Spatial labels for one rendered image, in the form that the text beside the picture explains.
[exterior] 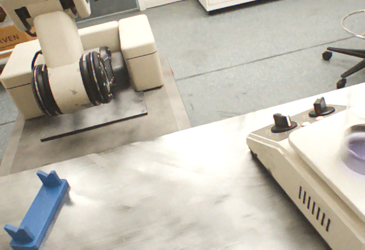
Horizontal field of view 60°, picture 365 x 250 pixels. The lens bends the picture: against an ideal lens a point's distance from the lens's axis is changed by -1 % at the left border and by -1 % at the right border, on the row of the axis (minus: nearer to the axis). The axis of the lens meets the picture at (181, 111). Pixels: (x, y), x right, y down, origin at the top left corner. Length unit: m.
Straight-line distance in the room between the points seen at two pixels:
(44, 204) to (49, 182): 0.03
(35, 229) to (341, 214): 0.34
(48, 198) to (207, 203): 0.21
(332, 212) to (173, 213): 0.18
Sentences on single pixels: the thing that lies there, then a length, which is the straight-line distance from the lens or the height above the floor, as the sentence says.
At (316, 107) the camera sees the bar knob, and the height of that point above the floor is 0.81.
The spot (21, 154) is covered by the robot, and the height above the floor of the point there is 0.36.
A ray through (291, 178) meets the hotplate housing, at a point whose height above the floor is 0.79.
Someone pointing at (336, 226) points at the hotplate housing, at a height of 0.80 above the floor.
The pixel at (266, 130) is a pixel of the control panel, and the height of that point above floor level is 0.79.
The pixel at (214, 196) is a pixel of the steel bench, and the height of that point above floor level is 0.75.
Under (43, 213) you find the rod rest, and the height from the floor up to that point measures 0.76.
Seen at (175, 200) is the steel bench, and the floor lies 0.75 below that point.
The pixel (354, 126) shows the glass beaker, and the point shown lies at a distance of 0.28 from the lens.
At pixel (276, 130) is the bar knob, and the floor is 0.80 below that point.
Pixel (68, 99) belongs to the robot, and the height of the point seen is 0.58.
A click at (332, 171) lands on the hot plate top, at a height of 0.84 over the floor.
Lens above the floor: 1.08
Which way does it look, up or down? 38 degrees down
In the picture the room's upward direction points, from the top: 11 degrees counter-clockwise
